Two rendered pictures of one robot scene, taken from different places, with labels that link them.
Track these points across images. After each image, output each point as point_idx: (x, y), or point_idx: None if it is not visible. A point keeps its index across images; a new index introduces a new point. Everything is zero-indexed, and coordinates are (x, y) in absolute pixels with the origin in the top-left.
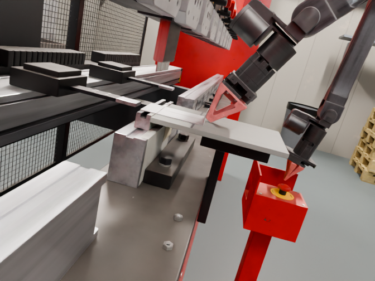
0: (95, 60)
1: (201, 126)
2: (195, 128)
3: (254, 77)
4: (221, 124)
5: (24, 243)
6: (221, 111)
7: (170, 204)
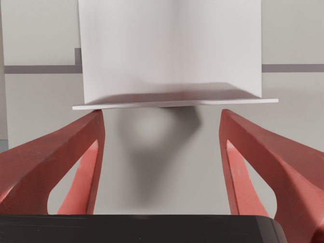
0: None
1: (64, 101)
2: (11, 85)
3: None
4: (200, 172)
5: None
6: (226, 175)
7: (0, 86)
